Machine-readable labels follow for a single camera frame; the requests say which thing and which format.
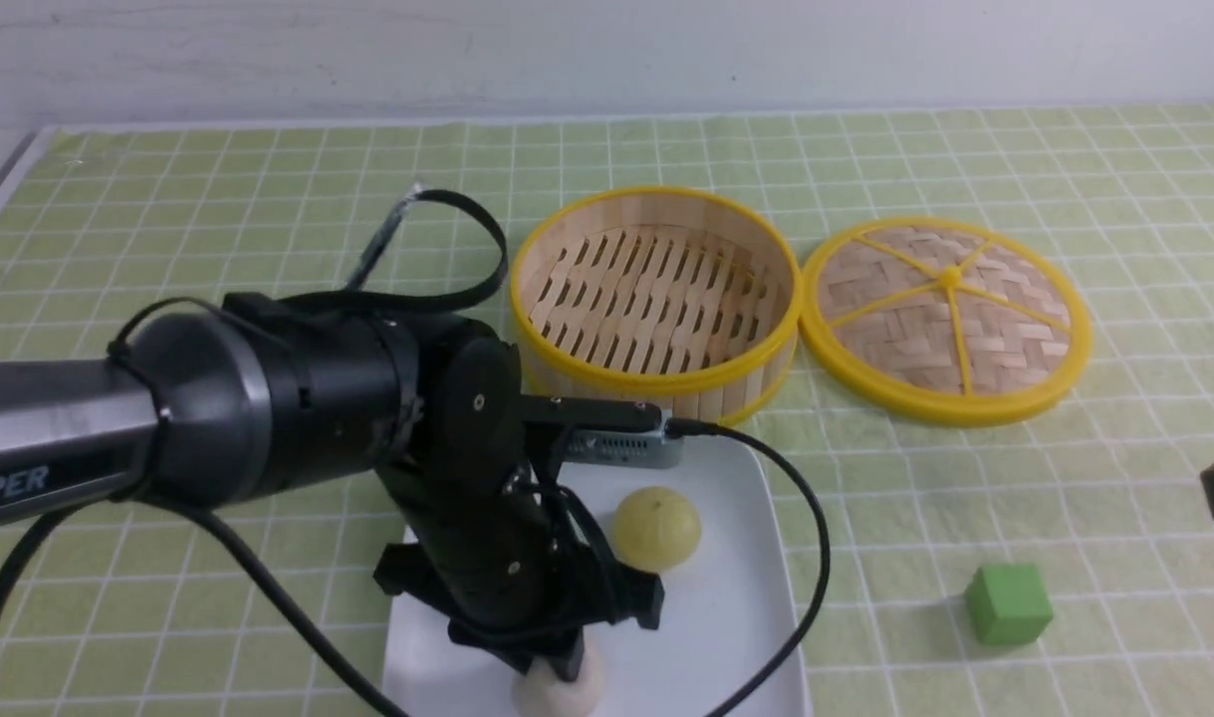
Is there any white steamed bun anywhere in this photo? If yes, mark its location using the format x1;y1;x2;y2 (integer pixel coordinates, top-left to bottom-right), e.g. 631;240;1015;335
511;641;607;716

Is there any black camera cable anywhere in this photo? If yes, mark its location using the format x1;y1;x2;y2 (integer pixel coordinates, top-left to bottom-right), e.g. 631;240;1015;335
0;187;832;717

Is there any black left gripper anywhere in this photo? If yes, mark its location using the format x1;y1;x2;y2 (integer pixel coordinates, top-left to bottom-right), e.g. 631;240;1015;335
371;438;664;684

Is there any yellow woven steamer lid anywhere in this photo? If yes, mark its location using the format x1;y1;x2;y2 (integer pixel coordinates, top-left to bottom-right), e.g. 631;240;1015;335
801;216;1093;428

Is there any white square plate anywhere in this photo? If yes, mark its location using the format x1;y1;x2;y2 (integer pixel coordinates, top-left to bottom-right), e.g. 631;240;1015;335
380;437;798;716

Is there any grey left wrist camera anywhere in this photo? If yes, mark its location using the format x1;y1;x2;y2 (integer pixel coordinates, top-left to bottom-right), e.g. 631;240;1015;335
520;396;683;472

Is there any green checkered tablecloth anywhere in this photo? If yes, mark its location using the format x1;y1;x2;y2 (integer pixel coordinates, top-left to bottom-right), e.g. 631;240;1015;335
0;106;1214;716

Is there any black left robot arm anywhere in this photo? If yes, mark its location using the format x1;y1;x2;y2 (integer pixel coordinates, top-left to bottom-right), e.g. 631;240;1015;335
0;294;664;681

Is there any yellow bun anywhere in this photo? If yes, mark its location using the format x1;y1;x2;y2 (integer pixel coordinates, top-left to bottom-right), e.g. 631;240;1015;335
611;486;703;575

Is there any green cube block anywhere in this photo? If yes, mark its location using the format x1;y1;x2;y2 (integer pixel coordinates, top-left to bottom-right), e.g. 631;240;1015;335
963;563;1056;647

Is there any yellow bamboo steamer basket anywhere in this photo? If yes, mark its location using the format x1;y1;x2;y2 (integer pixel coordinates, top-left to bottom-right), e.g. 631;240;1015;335
507;186;802;425

